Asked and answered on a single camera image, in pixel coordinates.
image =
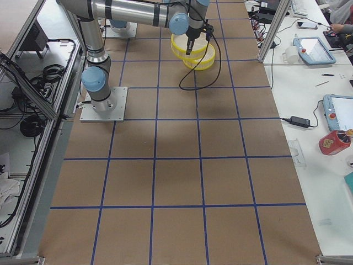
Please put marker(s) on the white crumpled cloth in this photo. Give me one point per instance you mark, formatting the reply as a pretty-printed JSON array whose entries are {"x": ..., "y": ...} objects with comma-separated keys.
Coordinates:
[{"x": 9, "y": 188}]

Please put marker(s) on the near blue teach pendant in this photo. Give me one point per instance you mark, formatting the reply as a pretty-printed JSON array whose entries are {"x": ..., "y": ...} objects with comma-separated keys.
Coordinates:
[{"x": 338, "y": 111}]

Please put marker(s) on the smartphone on table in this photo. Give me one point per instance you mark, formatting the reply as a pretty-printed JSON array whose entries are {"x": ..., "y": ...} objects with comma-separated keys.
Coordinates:
[{"x": 307, "y": 25}]

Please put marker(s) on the small black power brick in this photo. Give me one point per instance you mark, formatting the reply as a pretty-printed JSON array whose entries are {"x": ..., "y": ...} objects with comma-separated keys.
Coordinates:
[{"x": 302, "y": 122}]

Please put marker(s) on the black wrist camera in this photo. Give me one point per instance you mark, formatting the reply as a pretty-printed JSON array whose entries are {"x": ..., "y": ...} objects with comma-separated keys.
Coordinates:
[{"x": 208, "y": 30}]

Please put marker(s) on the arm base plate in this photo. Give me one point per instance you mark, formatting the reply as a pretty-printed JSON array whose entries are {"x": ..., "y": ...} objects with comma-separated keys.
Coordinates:
[
  {"x": 112, "y": 109},
  {"x": 128, "y": 32}
]

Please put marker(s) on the red round tin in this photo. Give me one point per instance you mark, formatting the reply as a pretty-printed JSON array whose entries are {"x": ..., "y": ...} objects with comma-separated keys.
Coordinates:
[{"x": 335, "y": 142}]

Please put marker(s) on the white tape roll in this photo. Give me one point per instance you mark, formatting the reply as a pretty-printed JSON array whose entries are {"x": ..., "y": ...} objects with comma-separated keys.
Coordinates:
[{"x": 290, "y": 55}]

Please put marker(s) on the aluminium frame post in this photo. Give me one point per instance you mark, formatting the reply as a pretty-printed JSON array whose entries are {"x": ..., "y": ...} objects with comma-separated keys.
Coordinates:
[{"x": 274, "y": 27}]

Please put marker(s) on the far blue teach pendant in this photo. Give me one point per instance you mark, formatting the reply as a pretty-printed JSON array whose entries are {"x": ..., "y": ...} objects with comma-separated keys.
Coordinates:
[{"x": 313, "y": 51}]

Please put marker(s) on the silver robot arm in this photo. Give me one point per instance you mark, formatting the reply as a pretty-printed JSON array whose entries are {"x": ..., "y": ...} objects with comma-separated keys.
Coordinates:
[{"x": 180, "y": 17}]

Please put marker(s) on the blue teach pendant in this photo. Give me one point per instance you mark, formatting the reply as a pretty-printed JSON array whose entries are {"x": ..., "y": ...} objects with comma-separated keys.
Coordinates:
[
  {"x": 313, "y": 51},
  {"x": 338, "y": 111}
]

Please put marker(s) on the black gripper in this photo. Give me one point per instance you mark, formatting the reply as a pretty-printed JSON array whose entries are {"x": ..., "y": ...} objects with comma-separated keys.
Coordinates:
[{"x": 191, "y": 33}]

